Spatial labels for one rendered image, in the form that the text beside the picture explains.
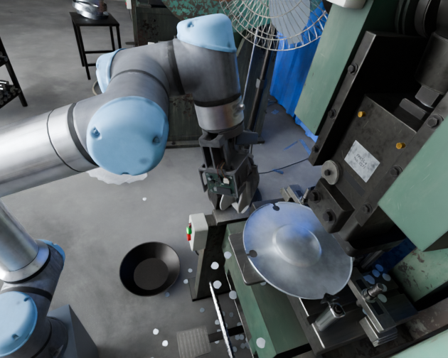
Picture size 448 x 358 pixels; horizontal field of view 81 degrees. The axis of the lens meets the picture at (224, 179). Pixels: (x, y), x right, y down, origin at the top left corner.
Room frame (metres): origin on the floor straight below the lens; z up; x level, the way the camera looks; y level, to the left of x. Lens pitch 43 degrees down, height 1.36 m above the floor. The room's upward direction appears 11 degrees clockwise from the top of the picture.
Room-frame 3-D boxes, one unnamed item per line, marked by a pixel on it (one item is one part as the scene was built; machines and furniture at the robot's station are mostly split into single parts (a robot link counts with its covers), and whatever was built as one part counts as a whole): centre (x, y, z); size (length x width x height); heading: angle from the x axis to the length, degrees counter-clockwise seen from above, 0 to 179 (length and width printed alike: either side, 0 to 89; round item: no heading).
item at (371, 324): (0.32, -0.41, 0.76); 0.17 x 0.06 x 0.10; 25
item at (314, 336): (0.48, -0.34, 0.68); 0.45 x 0.30 x 0.06; 25
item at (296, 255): (0.42, -0.22, 0.78); 0.29 x 0.29 x 0.01
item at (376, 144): (0.46, -0.30, 1.04); 0.17 x 0.15 x 0.30; 115
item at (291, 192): (0.63, -0.27, 0.76); 0.17 x 0.06 x 0.10; 25
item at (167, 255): (0.64, 0.29, 0.04); 0.30 x 0.30 x 0.07
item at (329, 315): (0.26, -0.29, 0.75); 0.03 x 0.03 x 0.10; 25
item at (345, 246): (0.48, -0.34, 0.86); 0.20 x 0.16 x 0.05; 25
